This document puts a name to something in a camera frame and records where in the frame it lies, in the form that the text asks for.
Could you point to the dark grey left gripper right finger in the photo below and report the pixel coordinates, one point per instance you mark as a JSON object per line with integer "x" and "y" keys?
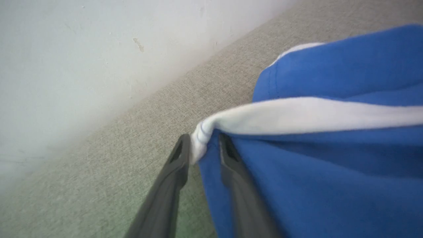
{"x": 243, "y": 195}

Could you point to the grey fabric sofa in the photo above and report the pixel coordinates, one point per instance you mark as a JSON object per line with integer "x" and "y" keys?
{"x": 138, "y": 142}

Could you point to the blue white Lakers jersey garment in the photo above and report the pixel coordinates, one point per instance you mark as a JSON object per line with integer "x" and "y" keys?
{"x": 324, "y": 165}

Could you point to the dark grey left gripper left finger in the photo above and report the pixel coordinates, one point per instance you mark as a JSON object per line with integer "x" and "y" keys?
{"x": 165, "y": 195}

